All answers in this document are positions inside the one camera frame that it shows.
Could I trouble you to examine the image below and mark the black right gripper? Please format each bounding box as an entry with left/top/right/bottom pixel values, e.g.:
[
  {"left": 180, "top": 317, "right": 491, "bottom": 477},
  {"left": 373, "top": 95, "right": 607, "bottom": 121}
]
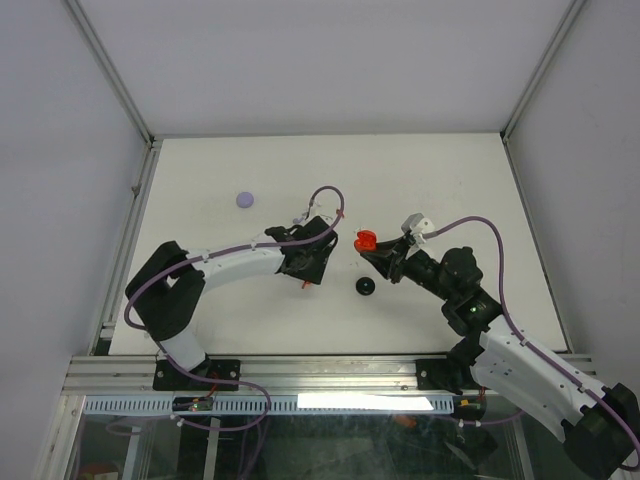
[{"left": 361, "top": 234, "right": 456, "bottom": 304}]

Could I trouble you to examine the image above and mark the orange round charging case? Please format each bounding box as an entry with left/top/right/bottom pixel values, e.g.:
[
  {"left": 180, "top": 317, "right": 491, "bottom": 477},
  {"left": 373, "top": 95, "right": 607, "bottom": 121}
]
[{"left": 354, "top": 230, "right": 377, "bottom": 253}]

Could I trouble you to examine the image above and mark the black round charging case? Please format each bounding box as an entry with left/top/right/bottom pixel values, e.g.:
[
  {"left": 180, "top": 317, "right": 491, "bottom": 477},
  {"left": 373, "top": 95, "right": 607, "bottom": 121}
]
[{"left": 355, "top": 276, "right": 376, "bottom": 296}]

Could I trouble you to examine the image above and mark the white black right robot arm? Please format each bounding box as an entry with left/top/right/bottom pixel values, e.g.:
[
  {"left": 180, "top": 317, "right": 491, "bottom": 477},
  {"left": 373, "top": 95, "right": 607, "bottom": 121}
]
[{"left": 354, "top": 230, "right": 639, "bottom": 479}]

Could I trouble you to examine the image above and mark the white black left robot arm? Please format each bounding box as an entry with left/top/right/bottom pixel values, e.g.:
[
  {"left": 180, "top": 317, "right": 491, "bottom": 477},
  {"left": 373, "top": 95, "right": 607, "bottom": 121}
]
[{"left": 123, "top": 216, "right": 338, "bottom": 389}]

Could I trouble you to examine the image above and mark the lilac round charging case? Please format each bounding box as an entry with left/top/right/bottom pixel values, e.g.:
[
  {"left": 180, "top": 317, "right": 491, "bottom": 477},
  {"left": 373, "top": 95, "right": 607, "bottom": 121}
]
[{"left": 236, "top": 191, "right": 255, "bottom": 209}]

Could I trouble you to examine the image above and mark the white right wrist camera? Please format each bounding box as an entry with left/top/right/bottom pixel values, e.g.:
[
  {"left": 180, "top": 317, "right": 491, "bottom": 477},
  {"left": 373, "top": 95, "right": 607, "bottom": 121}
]
[{"left": 401, "top": 213, "right": 436, "bottom": 245}]

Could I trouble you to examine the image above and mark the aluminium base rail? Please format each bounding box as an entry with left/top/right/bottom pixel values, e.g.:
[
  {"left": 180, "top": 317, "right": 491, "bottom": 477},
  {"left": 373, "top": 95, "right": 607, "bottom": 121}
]
[{"left": 62, "top": 353, "right": 601, "bottom": 394}]

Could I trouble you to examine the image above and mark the white slotted cable duct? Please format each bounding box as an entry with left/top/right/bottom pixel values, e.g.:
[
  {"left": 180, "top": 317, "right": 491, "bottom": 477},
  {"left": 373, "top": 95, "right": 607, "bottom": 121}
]
[{"left": 84, "top": 393, "right": 454, "bottom": 417}]

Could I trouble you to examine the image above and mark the aluminium corner frame post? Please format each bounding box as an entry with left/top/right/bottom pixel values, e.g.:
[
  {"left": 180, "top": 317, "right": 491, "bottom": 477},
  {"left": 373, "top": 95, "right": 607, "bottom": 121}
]
[{"left": 499, "top": 0, "right": 589, "bottom": 146}]

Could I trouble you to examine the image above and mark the left aluminium frame post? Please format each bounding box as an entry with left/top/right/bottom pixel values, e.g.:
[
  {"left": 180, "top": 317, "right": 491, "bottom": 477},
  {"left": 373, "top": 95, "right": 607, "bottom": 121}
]
[{"left": 64, "top": 0, "right": 156, "bottom": 151}]

